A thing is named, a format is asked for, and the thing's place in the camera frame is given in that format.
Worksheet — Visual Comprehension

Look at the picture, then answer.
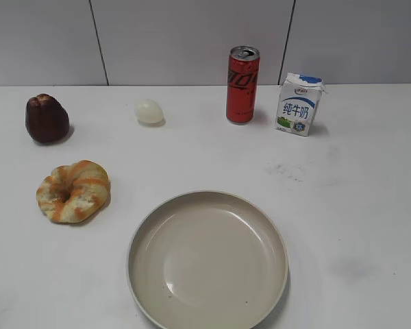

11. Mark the white egg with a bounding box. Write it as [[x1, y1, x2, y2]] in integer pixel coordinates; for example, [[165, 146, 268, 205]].
[[134, 99, 164, 125]]

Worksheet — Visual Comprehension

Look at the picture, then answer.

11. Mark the red soda can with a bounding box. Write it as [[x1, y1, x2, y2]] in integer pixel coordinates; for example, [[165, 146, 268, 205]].
[[226, 45, 260, 124]]

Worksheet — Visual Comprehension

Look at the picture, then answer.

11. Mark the orange striped bagel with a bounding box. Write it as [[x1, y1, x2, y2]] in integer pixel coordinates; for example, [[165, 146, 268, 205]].
[[36, 160, 110, 224]]

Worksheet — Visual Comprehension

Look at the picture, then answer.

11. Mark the beige round plate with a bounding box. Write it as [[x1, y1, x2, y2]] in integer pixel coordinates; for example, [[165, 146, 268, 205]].
[[126, 191, 289, 328]]

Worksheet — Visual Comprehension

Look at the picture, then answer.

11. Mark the white blue milk carton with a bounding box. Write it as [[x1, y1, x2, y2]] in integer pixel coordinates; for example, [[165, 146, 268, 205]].
[[275, 73, 325, 137]]

